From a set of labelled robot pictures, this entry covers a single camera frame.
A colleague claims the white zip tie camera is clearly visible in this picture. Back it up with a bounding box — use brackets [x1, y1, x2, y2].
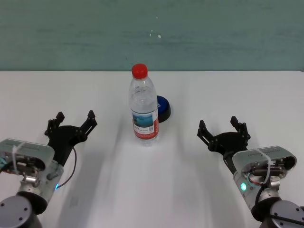
[256, 148, 273, 185]
[11, 141, 27, 176]

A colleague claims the clear water bottle red cap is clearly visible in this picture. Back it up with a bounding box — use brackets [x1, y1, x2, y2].
[128, 63, 160, 147]

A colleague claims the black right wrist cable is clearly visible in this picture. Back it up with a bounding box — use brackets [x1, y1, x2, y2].
[222, 152, 237, 173]

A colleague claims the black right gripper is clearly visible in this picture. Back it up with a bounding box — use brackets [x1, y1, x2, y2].
[196, 115, 251, 172]

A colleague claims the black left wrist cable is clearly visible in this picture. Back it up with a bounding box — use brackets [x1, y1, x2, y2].
[55, 146, 78, 190]

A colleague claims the blue push button black base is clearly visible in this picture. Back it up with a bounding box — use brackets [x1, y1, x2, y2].
[156, 95, 172, 124]

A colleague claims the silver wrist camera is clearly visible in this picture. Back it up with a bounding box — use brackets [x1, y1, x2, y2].
[0, 138, 55, 177]
[232, 145, 298, 179]

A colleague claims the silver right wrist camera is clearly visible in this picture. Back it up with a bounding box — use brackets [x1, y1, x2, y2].
[232, 145, 298, 179]

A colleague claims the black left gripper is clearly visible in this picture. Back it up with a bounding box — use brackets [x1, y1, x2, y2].
[44, 110, 98, 170]

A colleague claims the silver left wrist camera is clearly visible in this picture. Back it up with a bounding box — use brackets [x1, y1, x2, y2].
[0, 138, 55, 177]

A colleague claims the white zip tie right camera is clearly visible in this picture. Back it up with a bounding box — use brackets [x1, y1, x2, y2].
[256, 148, 273, 185]

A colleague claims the white zip tie left camera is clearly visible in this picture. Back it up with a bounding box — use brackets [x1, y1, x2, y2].
[11, 141, 27, 176]

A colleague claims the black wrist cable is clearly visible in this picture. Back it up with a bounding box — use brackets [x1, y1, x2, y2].
[222, 152, 237, 173]
[55, 146, 78, 190]

